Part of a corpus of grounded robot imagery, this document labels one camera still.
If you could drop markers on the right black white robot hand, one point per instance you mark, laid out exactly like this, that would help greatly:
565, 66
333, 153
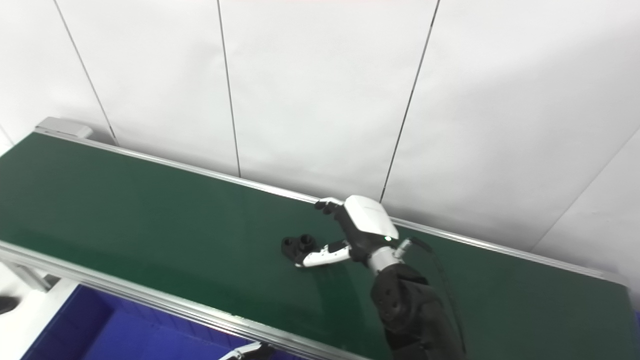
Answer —
367, 220

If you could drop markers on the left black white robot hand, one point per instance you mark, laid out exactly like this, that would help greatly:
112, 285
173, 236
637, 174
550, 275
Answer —
252, 351

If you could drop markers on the black flanged machine part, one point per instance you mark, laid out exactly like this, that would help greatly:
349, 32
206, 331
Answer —
295, 246

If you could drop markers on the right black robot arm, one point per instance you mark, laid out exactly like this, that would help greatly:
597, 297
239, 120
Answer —
410, 310

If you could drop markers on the green conveyor belt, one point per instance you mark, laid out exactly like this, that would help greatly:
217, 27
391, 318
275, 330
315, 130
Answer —
150, 294
175, 225

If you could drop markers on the blue plastic bin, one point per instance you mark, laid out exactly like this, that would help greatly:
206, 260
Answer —
125, 340

